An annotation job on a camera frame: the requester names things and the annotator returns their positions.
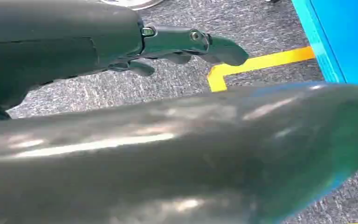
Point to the blue cabinet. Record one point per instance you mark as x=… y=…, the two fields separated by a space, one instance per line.
x=345 y=34

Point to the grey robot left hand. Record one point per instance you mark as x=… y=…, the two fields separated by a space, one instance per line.
x=172 y=160

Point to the yellow floor tape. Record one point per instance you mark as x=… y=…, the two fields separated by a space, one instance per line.
x=259 y=61

